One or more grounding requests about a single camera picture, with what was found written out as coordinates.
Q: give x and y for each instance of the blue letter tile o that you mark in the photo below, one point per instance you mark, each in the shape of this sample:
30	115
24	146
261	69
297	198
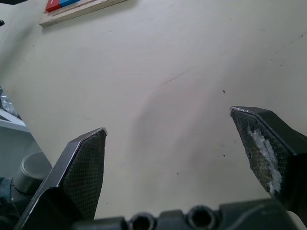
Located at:
69	2

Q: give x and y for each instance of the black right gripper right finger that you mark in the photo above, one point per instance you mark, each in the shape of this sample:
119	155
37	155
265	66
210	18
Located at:
280	143

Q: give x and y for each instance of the light wooden letter tray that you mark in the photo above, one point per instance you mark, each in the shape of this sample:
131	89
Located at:
72	14

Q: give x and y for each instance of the red letter tile r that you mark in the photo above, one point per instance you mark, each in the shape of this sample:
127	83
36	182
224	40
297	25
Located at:
54	6

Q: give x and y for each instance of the grey cylindrical pipe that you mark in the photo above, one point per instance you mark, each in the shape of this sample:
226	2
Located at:
31	167

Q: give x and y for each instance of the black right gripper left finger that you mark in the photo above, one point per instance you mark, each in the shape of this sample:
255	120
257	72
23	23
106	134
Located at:
81	172

